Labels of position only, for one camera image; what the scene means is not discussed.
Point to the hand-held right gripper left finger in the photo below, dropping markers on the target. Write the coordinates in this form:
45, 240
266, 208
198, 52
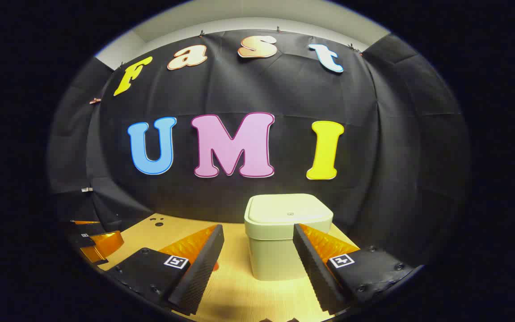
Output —
197, 273

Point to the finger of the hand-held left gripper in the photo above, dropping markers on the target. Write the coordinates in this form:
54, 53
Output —
88, 229
105, 243

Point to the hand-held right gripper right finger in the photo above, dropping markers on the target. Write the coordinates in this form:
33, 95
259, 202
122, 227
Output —
318, 273

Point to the red pop can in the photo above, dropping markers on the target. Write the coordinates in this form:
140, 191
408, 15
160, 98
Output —
216, 266

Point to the green desktop garbage bin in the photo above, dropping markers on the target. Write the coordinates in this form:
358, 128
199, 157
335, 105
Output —
280, 232

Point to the wooden desktop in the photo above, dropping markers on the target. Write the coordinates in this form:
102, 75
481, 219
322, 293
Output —
239, 290

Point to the copper metal clip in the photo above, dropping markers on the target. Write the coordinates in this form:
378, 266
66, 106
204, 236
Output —
94, 101

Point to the black backdrop cloth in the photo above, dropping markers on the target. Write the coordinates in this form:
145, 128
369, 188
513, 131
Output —
284, 98

